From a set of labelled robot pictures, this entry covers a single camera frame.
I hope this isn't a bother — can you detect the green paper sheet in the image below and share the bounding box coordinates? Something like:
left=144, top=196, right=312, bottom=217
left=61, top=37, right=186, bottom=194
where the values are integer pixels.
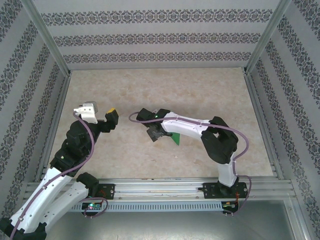
left=170, top=131, right=182, bottom=147

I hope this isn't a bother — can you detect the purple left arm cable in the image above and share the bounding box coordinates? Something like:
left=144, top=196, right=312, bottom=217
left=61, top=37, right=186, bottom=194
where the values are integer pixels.
left=8, top=111, right=109, bottom=238

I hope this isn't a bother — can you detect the aluminium mounting rail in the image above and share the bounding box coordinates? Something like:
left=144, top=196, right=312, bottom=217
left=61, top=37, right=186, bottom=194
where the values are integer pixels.
left=23, top=176, right=297, bottom=201

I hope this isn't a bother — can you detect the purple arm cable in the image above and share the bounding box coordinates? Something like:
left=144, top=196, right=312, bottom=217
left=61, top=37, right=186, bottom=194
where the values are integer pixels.
left=8, top=111, right=109, bottom=238
left=128, top=111, right=252, bottom=218

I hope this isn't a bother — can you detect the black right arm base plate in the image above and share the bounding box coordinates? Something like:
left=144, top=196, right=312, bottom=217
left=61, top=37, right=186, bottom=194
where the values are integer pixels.
left=203, top=182, right=249, bottom=200

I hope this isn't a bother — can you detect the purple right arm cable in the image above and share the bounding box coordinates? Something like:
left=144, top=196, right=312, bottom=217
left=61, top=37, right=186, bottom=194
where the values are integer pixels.
left=128, top=111, right=252, bottom=218

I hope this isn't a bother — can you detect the slotted grey cable duct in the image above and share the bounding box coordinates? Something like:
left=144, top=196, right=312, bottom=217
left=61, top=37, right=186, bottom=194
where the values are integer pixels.
left=66, top=201, right=223, bottom=213

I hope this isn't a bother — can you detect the aluminium side rail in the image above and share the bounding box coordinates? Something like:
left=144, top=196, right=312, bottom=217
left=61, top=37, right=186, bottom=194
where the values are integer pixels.
left=33, top=72, right=73, bottom=182
left=243, top=72, right=285, bottom=181

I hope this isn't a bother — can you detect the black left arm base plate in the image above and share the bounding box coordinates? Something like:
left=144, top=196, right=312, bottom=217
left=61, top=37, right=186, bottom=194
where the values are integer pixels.
left=96, top=183, right=116, bottom=201

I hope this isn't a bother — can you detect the aluminium frame post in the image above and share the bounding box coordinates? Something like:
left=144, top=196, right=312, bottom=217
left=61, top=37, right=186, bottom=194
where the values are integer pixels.
left=242, top=0, right=295, bottom=76
left=19, top=0, right=73, bottom=77

